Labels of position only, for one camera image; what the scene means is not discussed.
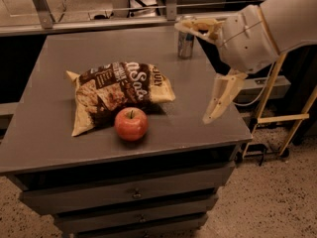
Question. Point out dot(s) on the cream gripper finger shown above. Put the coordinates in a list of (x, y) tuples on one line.
[(225, 89), (206, 29)]

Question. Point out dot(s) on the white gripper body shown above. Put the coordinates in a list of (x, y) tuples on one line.
[(246, 40)]

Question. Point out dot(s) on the grey drawer cabinet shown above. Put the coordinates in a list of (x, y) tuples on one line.
[(114, 136)]

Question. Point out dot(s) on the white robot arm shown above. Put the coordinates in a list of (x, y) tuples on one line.
[(291, 23)]

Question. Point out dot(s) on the brown chip bag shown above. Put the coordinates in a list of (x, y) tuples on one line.
[(103, 91)]

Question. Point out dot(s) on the metal railing frame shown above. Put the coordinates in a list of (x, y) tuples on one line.
[(27, 17)]

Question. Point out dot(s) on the red apple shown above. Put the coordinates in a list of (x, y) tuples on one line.
[(131, 124)]

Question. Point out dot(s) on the silver blue drink can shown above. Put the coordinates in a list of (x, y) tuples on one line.
[(185, 44)]

